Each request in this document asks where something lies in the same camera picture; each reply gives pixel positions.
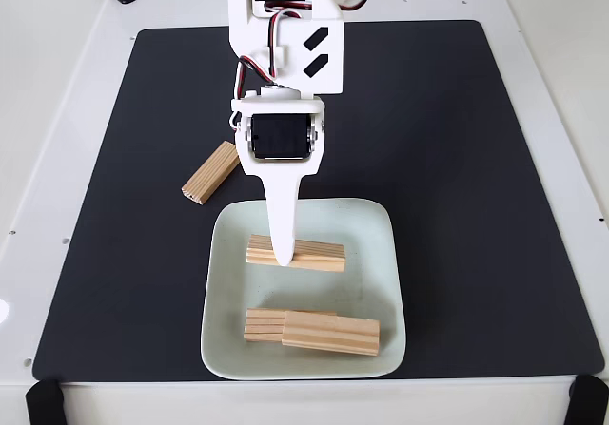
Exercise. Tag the grooved wooden block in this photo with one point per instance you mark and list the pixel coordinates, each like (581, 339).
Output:
(323, 256)
(204, 180)
(261, 325)
(333, 332)

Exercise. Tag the pale green square plate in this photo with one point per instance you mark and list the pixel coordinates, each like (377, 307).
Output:
(352, 292)

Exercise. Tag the black corner bracket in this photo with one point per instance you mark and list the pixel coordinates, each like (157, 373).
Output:
(44, 401)
(590, 399)

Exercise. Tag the black table mat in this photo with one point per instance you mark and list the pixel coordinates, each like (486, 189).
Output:
(476, 254)

